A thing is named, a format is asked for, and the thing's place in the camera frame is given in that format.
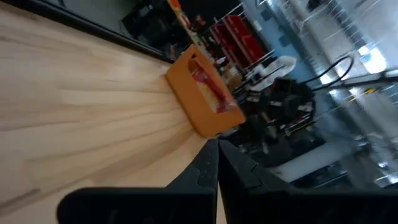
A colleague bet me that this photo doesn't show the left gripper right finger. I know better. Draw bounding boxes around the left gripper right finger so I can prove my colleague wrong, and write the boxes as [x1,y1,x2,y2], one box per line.
[218,139,300,224]

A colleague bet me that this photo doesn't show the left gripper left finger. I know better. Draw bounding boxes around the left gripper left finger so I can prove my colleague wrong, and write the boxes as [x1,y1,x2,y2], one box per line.
[166,139,220,189]

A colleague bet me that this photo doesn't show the red popcorn bag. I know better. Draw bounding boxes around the red popcorn bag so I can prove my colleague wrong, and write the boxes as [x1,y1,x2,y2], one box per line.
[189,58,239,114]

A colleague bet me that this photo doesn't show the orange plastic basket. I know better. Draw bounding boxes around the orange plastic basket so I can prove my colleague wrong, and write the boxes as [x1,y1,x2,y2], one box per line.
[164,43,246,139]

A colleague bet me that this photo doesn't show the shelf with red bins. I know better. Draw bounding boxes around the shelf with red bins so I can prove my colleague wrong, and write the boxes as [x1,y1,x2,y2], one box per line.
[211,14,267,68]

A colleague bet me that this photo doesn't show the black cable loop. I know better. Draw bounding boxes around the black cable loop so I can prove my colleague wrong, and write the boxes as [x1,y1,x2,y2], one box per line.
[300,55,354,93]

